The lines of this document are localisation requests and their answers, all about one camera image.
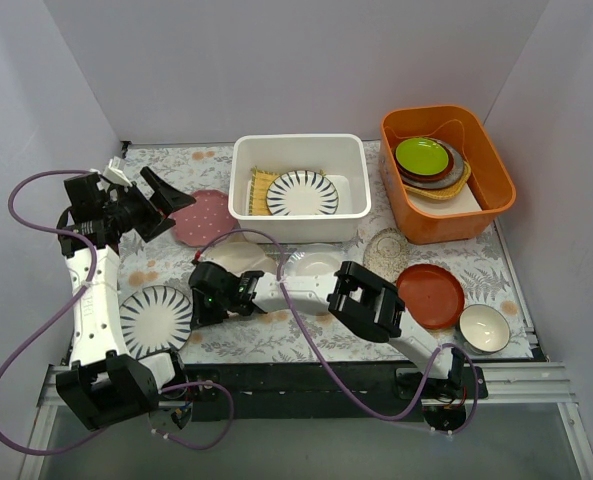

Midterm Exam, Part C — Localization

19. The yellow bamboo mat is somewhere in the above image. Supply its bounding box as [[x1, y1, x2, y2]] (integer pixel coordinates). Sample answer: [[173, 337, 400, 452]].
[[248, 167, 279, 216]]

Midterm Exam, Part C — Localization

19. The blue striped white plate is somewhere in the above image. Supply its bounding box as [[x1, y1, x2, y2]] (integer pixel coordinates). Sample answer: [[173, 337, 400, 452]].
[[266, 170, 339, 216]]

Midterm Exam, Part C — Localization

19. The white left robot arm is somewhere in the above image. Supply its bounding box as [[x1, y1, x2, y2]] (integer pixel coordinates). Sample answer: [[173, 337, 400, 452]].
[[56, 158, 195, 431]]

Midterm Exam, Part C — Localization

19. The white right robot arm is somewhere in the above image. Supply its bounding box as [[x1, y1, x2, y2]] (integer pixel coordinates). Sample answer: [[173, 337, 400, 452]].
[[188, 248, 484, 399]]

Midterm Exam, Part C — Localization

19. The white plastic bin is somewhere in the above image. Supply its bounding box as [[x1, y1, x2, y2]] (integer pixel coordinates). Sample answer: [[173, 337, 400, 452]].
[[228, 134, 372, 243]]

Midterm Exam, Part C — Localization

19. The white board in bin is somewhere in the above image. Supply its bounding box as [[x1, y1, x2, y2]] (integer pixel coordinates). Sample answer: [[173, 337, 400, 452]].
[[408, 185, 481, 216]]

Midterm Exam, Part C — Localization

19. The orange plastic bin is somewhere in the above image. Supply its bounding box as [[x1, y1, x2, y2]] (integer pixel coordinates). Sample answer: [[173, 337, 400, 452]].
[[379, 105, 516, 244]]

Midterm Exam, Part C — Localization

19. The cream divided plate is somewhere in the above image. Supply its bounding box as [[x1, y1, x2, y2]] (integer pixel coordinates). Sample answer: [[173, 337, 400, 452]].
[[201, 240, 277, 276]]

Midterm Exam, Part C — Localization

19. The pink polka dot plate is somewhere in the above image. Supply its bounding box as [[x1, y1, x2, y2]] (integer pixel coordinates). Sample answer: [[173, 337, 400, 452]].
[[172, 189, 237, 247]]

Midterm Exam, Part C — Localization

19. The floral table mat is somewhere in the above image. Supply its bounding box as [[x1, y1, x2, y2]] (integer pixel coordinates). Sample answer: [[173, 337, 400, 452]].
[[119, 141, 533, 364]]

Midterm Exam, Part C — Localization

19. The pale blue rimmed plate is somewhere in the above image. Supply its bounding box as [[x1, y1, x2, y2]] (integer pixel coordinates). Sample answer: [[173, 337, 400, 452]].
[[278, 243, 346, 279]]

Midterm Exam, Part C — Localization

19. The speckled beige plate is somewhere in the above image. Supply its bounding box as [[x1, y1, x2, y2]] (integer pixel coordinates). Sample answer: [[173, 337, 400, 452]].
[[363, 228, 409, 283]]

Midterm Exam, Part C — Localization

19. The red brown plate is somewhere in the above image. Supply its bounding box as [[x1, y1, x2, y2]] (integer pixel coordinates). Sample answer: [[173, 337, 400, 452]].
[[396, 264, 465, 330]]

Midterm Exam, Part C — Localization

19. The brown plate under green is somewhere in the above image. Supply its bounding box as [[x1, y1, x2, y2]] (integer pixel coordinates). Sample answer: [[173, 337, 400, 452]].
[[398, 142, 456, 183]]

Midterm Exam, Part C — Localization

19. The woven yellow basket tray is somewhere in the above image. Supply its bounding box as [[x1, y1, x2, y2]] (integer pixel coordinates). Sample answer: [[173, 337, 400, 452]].
[[403, 162, 472, 200]]

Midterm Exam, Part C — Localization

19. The grey round plate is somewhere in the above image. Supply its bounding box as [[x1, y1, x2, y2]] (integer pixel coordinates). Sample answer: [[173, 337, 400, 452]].
[[401, 142, 465, 190]]

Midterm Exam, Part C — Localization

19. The black rimmed white bowl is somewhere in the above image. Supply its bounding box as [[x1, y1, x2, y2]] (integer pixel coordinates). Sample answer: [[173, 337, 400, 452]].
[[458, 304, 511, 354]]

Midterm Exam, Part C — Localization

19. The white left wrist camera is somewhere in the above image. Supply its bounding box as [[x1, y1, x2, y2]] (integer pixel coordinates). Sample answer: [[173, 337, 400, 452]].
[[102, 156, 132, 187]]

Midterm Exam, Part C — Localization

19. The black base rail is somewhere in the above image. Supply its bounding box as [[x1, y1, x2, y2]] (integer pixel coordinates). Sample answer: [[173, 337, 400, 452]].
[[175, 362, 490, 421]]

